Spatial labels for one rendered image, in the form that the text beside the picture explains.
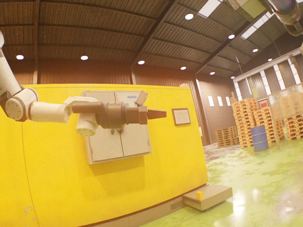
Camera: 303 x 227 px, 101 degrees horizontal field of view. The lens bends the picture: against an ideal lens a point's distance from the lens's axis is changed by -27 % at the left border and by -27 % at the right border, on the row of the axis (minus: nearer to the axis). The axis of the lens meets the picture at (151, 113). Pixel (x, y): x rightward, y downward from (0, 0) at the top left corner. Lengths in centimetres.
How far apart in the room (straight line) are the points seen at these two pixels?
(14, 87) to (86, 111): 29
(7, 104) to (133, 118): 43
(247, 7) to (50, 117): 58
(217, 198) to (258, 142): 430
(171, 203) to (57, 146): 163
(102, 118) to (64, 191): 150
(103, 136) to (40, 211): 109
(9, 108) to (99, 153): 128
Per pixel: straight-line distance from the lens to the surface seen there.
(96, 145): 176
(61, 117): 59
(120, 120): 52
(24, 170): 197
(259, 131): 640
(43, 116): 61
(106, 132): 180
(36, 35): 1081
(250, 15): 25
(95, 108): 52
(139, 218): 227
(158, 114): 55
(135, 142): 191
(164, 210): 244
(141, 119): 50
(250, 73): 1278
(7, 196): 206
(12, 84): 66
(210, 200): 232
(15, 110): 62
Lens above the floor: 100
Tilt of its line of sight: 11 degrees up
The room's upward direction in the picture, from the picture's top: 10 degrees counter-clockwise
